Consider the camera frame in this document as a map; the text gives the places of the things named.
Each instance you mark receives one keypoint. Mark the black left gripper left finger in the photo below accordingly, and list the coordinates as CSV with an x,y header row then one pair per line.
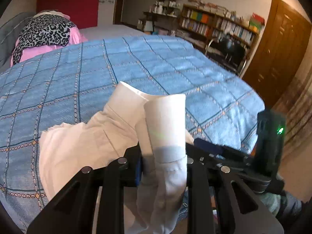
x,y
126,170

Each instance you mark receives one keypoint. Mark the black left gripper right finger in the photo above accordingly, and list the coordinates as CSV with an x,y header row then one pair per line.
x,y
197,176

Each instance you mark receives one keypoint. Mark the white pants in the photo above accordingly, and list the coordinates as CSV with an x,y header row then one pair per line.
x,y
146,134

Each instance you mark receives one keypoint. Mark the right hand in teal glove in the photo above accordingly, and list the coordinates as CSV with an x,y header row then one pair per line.
x,y
281,205

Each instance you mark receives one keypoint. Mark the blue checked bedspread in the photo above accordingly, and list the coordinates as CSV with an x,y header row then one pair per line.
x,y
79,105

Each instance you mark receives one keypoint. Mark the black metal chair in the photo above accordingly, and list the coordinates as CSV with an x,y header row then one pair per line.
x,y
228,54

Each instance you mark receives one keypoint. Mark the brown wooden door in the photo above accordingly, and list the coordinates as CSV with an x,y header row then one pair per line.
x,y
280,52

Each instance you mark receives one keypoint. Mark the wooden bookshelf with books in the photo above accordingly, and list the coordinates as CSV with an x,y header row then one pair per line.
x,y
200,23

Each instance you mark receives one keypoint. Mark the pink garment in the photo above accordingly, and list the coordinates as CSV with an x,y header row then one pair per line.
x,y
75,38

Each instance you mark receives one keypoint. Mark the dark shelf with bottles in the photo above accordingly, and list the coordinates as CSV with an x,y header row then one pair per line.
x,y
161,18

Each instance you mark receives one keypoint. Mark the leopard print garment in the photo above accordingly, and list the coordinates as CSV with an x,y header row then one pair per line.
x,y
46,29

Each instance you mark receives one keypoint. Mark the grey pillow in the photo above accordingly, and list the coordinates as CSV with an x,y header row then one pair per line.
x,y
9,34

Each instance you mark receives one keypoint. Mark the black tracking camera green light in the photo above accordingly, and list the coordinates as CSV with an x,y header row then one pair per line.
x,y
270,143

